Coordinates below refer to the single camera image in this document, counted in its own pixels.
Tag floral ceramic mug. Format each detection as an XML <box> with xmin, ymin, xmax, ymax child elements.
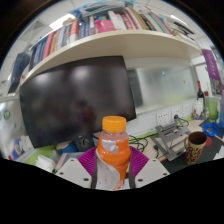
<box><xmin>183</xmin><ymin>130</ymin><xmax>208</xmax><ymax>165</ymax></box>

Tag black computer monitor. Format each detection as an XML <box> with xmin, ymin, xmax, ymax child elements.
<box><xmin>18</xmin><ymin>55</ymin><xmax>137</xmax><ymax>149</ymax></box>

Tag green drinking glass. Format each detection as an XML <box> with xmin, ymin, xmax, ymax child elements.
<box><xmin>207</xmin><ymin>96</ymin><xmax>219</xmax><ymax>124</ymax></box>

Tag dark wine bottle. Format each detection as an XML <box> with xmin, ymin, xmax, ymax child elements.
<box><xmin>196</xmin><ymin>80</ymin><xmax>206</xmax><ymax>103</ymax></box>

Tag purple water bottle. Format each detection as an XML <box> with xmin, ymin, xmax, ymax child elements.
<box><xmin>218</xmin><ymin>89</ymin><xmax>224</xmax><ymax>129</ymax></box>

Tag purple pennant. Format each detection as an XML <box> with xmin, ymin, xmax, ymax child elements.
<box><xmin>201</xmin><ymin>48</ymin><xmax>222</xmax><ymax>82</ymax></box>

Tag black desk mat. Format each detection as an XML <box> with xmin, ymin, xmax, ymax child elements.
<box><xmin>161</xmin><ymin>134</ymin><xmax>224</xmax><ymax>174</ymax></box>

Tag orange drink bottle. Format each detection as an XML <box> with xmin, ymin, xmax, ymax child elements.
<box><xmin>91</xmin><ymin>115</ymin><xmax>132</xmax><ymax>192</ymax></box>

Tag white tissue stack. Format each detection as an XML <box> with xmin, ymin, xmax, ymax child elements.
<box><xmin>34</xmin><ymin>154</ymin><xmax>56</xmax><ymax>173</ymax></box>

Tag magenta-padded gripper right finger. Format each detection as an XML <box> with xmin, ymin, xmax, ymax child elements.
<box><xmin>127</xmin><ymin>145</ymin><xmax>171</xmax><ymax>190</ymax></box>

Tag white ceiling light panel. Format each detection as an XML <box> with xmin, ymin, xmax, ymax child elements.
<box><xmin>170</xmin><ymin>14</ymin><xmax>188</xmax><ymax>26</ymax></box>
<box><xmin>49</xmin><ymin>13</ymin><xmax>77</xmax><ymax>31</ymax></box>

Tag flat round red coaster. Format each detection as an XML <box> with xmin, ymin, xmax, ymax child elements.
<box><xmin>203</xmin><ymin>135</ymin><xmax>213</xmax><ymax>148</ymax></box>

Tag black tangled cables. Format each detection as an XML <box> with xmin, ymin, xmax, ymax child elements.
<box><xmin>128</xmin><ymin>134</ymin><xmax>149</xmax><ymax>153</ymax></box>

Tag grey metal laptop stand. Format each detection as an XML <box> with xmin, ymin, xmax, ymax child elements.
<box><xmin>151</xmin><ymin>117</ymin><xmax>192</xmax><ymax>162</ymax></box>

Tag blue coiled cable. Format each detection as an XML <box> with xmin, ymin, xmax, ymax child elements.
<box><xmin>202</xmin><ymin>122</ymin><xmax>220</xmax><ymax>138</ymax></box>

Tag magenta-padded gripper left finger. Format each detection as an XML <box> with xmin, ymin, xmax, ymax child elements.
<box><xmin>55</xmin><ymin>146</ymin><xmax>100</xmax><ymax>190</ymax></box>

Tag white ceramic jar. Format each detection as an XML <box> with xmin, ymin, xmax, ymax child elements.
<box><xmin>193</xmin><ymin>98</ymin><xmax>204</xmax><ymax>118</ymax></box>

